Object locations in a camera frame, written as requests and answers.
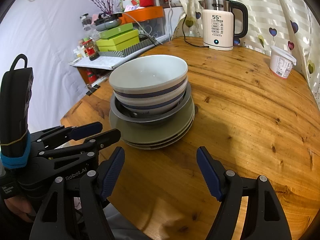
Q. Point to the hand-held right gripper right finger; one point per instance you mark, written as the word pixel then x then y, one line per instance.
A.
pixel 210 172

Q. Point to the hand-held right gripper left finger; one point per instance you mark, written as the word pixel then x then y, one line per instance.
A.
pixel 112 172

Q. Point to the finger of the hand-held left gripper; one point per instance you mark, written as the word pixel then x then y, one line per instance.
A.
pixel 105 137
pixel 85 130

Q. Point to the beige plate with blue print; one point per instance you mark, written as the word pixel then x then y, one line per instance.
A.
pixel 150 148
pixel 150 144

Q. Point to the stainless steel bowl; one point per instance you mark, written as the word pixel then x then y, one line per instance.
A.
pixel 160 120

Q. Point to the white bowl with blue band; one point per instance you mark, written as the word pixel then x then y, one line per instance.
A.
pixel 147 72

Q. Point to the person's left hand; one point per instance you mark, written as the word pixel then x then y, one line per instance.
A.
pixel 17 208

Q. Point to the small red bottle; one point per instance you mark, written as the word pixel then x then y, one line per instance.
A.
pixel 90 76

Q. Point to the person's grey clothing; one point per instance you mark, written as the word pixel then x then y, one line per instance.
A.
pixel 125 227

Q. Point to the white cabinet top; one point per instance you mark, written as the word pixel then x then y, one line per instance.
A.
pixel 100 62

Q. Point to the red figurine jar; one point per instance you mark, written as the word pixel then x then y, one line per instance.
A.
pixel 90 50

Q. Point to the black white striped box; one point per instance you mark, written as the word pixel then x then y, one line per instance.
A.
pixel 132 50

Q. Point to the green box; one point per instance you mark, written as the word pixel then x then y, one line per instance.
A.
pixel 117 30
pixel 120 42

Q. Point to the grey round device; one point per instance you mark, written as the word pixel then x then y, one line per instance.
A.
pixel 107 25

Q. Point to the small jar with black lid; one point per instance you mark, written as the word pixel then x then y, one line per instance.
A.
pixel 86 22

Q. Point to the white plastic tub with lid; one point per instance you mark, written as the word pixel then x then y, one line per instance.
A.
pixel 281 65

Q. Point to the clear storage box orange lid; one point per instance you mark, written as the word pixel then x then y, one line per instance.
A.
pixel 147 12

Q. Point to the white electric kettle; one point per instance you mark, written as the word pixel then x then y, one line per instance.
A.
pixel 217 25

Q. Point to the heart print curtain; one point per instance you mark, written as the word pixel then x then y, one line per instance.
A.
pixel 275 5

